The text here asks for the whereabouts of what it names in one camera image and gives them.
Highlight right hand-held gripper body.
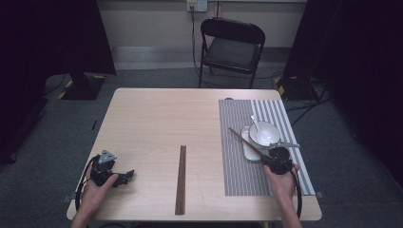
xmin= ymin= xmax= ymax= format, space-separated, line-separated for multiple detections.
xmin=267 ymin=142 xmax=300 ymax=176

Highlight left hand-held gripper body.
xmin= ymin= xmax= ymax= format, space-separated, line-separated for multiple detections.
xmin=89 ymin=150 xmax=120 ymax=188

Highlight brown wooden chopstick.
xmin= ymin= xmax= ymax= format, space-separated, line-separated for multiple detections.
xmin=228 ymin=126 xmax=270 ymax=160
xmin=175 ymin=144 xmax=183 ymax=216
xmin=178 ymin=144 xmax=185 ymax=216
xmin=181 ymin=144 xmax=187 ymax=216

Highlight person's right hand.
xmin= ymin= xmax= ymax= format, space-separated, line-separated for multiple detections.
xmin=262 ymin=162 xmax=300 ymax=198

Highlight person's left hand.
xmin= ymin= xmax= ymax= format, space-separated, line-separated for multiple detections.
xmin=80 ymin=166 xmax=120 ymax=212

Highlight white square plate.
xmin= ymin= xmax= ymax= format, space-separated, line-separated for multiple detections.
xmin=240 ymin=125 xmax=272 ymax=162

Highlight white bowl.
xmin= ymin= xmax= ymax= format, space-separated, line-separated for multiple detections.
xmin=247 ymin=121 xmax=281 ymax=150

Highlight grey striped placemat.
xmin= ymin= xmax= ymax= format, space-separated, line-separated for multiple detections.
xmin=218 ymin=99 xmax=317 ymax=197

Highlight white spoon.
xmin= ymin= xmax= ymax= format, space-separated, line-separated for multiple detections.
xmin=250 ymin=114 xmax=264 ymax=137

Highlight black stand base striped tape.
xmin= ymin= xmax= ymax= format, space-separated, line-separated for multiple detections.
xmin=273 ymin=75 xmax=318 ymax=102
xmin=57 ymin=72 xmax=107 ymax=102

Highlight black folding chair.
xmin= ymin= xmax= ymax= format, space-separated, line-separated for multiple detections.
xmin=199 ymin=17 xmax=266 ymax=89

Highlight black curtain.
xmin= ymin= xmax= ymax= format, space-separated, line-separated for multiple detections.
xmin=282 ymin=0 xmax=403 ymax=188
xmin=0 ymin=0 xmax=117 ymax=165

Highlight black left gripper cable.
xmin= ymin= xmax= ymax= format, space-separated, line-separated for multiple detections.
xmin=74 ymin=155 xmax=100 ymax=214

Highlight black floor cables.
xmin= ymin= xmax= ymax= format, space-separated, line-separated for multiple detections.
xmin=284 ymin=79 xmax=333 ymax=127

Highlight white wall outlet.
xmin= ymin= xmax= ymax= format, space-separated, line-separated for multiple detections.
xmin=185 ymin=0 xmax=208 ymax=13

